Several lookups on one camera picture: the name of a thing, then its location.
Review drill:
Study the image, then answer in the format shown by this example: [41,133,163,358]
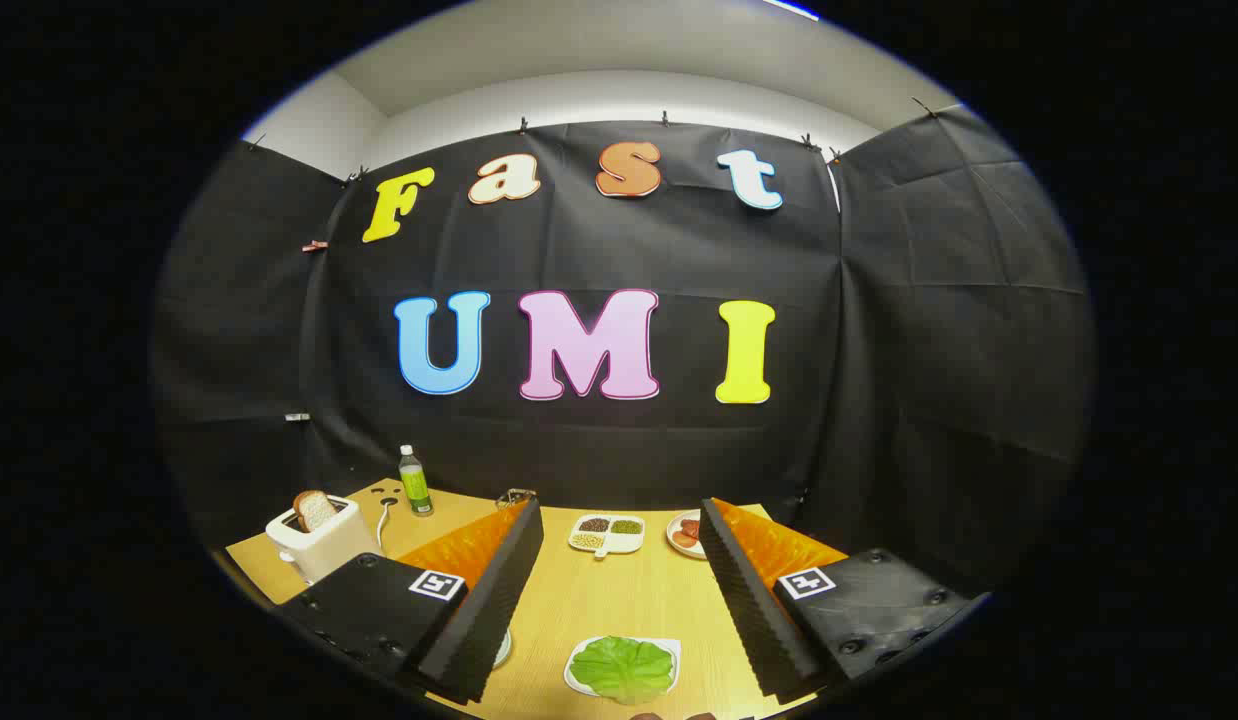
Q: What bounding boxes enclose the black backdrop cloth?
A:
[149,105,1095,601]

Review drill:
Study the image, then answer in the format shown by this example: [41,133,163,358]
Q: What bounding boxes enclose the toasted bread slice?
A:
[293,490,338,532]

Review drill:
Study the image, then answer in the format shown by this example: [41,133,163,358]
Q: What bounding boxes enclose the white divided dish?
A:
[568,513,646,558]

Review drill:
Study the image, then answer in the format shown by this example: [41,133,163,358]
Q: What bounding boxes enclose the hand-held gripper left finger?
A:
[276,497,546,706]

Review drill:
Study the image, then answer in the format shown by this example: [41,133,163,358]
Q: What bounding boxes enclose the white square plate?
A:
[563,636,682,701]

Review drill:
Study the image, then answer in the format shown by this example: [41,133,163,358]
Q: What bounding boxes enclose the white toaster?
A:
[266,495,383,586]

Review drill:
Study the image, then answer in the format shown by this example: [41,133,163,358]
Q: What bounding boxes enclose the green label drink bottle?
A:
[398,445,435,518]

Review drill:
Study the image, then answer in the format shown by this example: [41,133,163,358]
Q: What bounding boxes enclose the green lettuce leaf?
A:
[569,636,676,704]

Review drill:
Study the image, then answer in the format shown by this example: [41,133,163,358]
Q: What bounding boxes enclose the white round plate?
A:
[666,510,708,559]

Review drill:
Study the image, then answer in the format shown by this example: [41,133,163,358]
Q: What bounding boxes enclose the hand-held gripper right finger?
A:
[699,497,990,706]

